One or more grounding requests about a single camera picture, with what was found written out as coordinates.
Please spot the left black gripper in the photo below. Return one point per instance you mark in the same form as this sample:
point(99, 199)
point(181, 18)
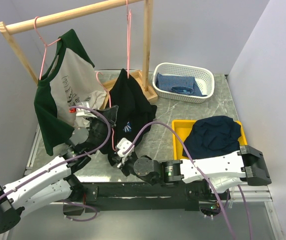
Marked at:
point(109, 113)

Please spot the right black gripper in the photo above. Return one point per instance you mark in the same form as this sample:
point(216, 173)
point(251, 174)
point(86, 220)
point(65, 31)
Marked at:
point(124, 167)

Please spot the black t shirt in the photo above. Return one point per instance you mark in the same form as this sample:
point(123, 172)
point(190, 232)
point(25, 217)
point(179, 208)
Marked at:
point(134, 111)

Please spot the pink wire hanger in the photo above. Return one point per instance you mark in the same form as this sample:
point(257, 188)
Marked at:
point(128, 37)
point(110, 105)

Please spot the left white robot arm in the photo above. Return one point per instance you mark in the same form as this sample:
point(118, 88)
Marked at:
point(56, 180)

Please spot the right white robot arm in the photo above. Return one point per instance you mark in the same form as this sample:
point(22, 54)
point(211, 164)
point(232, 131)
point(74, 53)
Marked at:
point(221, 173)

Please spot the green and cream raglan shirt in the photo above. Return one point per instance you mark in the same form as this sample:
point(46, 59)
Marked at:
point(70, 81)

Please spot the navy blue t shirt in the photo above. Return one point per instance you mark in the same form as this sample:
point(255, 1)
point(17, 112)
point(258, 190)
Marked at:
point(213, 137)

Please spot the pink hanger with green shirt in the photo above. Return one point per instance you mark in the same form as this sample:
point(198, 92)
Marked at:
point(46, 45)

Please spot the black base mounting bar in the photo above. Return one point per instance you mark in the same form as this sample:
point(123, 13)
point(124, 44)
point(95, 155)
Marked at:
point(134, 196)

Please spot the wooden clothes rack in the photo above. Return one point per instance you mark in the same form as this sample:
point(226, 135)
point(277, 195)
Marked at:
point(141, 76)

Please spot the yellow plastic tray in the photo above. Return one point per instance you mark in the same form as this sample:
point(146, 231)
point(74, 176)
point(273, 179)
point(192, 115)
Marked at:
point(183, 128)

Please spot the blue patterned cloth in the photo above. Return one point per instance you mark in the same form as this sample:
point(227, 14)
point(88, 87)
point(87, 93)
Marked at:
point(184, 85)

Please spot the white plastic basket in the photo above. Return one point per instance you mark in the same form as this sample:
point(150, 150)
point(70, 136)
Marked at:
point(204, 78)

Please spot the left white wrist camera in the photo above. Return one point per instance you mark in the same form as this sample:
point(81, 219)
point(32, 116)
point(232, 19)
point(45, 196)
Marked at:
point(83, 113)

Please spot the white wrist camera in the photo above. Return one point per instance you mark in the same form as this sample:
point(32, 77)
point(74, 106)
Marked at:
point(124, 149)
point(83, 113)

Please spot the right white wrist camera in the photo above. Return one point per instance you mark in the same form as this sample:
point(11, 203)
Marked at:
point(124, 149)

